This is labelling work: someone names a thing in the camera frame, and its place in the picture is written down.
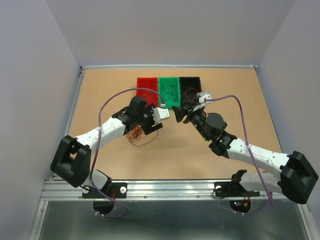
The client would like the green plastic bin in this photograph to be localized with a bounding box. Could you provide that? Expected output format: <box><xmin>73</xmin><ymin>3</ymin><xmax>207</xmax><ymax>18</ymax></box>
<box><xmin>158</xmin><ymin>76</ymin><xmax>181</xmax><ymax>109</ymax></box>

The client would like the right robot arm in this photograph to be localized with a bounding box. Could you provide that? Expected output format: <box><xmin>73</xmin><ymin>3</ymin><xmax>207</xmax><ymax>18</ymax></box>
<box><xmin>172</xmin><ymin>106</ymin><xmax>319</xmax><ymax>204</ymax></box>

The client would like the orange wire bundle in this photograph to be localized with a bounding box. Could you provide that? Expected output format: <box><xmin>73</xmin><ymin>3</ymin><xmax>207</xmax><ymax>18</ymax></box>
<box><xmin>125</xmin><ymin>125</ymin><xmax>159</xmax><ymax>147</ymax></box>

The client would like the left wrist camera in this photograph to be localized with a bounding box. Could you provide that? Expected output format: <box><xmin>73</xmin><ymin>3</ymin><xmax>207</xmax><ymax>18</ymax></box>
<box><xmin>152</xmin><ymin>107</ymin><xmax>170</xmax><ymax>124</ymax></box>

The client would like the aluminium front rail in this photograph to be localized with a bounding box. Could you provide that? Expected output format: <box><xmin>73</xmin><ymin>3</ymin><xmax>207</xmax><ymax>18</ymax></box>
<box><xmin>39</xmin><ymin>177</ymin><xmax>308</xmax><ymax>201</ymax></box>

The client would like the red plastic bin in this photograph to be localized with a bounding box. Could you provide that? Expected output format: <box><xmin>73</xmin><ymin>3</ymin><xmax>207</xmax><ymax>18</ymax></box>
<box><xmin>136</xmin><ymin>76</ymin><xmax>159</xmax><ymax>107</ymax></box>

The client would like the black plastic bin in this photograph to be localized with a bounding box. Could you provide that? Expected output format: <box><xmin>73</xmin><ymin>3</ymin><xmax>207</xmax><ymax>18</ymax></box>
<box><xmin>179</xmin><ymin>76</ymin><xmax>202</xmax><ymax>107</ymax></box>

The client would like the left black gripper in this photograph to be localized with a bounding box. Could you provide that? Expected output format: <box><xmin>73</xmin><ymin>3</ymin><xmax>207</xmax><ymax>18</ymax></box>
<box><xmin>135</xmin><ymin>103</ymin><xmax>162</xmax><ymax>135</ymax></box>

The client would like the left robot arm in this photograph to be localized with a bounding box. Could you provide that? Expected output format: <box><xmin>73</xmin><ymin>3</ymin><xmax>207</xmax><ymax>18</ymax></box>
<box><xmin>50</xmin><ymin>96</ymin><xmax>170</xmax><ymax>197</ymax></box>

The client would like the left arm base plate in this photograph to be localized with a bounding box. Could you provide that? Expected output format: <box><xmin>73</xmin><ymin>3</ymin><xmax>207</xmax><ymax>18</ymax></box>
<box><xmin>81</xmin><ymin>181</ymin><xmax>128</xmax><ymax>199</ymax></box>

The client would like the black thin wire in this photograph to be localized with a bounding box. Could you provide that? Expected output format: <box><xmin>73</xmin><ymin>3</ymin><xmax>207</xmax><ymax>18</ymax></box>
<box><xmin>159</xmin><ymin>76</ymin><xmax>180</xmax><ymax>104</ymax></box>

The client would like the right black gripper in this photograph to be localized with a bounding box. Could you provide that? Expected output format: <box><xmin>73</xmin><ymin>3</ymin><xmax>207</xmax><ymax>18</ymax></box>
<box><xmin>172</xmin><ymin>99</ymin><xmax>211</xmax><ymax>142</ymax></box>

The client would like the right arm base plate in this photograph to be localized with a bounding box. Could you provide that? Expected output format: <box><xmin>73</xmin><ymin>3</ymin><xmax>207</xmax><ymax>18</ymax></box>
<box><xmin>214</xmin><ymin>181</ymin><xmax>260</xmax><ymax>198</ymax></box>

